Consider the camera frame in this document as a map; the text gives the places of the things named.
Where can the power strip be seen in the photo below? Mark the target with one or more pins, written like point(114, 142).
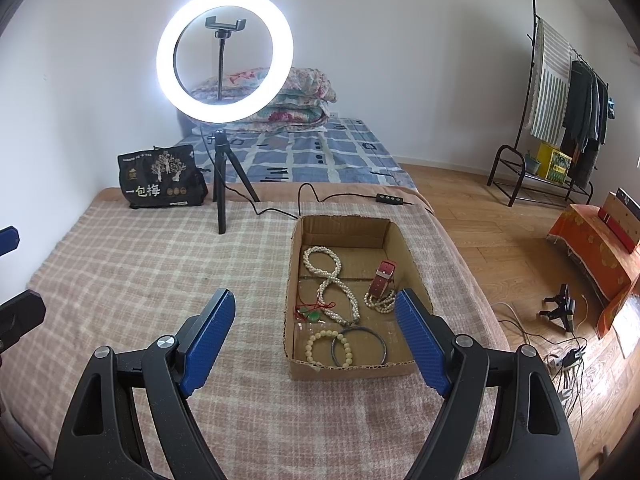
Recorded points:
point(567, 360)

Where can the yellow box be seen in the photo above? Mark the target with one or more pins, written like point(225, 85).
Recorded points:
point(555, 162)

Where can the clear plastic bag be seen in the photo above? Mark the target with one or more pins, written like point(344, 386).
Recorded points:
point(627, 325)

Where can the tan and red gift box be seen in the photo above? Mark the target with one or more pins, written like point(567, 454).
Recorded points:
point(617, 222)

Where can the black metal clothes rack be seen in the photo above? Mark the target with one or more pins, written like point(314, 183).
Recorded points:
point(507, 146)

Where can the floral folded quilt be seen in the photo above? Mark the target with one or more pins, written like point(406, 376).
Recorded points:
point(305, 95)

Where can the small grey pot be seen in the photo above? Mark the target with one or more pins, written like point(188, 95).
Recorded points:
point(532, 161)

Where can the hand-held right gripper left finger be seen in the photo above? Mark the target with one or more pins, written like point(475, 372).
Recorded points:
point(210, 340)

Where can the small black floor tripod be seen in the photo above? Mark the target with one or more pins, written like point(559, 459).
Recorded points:
point(565, 305)

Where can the dark metal bangle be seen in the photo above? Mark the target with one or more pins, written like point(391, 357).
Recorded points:
point(334, 346)

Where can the dark hanging clothes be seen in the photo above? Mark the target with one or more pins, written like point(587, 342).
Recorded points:
point(582, 110)

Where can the orange cloth covered table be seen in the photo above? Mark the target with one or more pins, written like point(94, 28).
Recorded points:
point(585, 240)

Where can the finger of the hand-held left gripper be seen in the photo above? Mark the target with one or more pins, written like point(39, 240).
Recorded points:
point(7, 241)
point(22, 312)

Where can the black gooseneck phone holder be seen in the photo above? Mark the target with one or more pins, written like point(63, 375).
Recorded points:
point(220, 70)

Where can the pink plaid blanket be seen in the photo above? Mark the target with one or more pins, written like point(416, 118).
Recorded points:
point(125, 270)

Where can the black printed bag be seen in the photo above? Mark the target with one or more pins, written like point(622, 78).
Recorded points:
point(160, 180)

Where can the blue plaid bedsheet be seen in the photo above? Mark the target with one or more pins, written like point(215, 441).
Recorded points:
point(340, 155)

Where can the striped hanging cloth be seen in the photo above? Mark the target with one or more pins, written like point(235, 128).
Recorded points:
point(550, 90)

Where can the brown cardboard box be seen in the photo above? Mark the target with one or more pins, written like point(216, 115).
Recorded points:
point(345, 371)

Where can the dark slim box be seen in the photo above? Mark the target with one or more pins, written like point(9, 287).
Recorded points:
point(629, 200)

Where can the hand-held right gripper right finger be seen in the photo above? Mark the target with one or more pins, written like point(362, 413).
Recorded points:
point(420, 340)

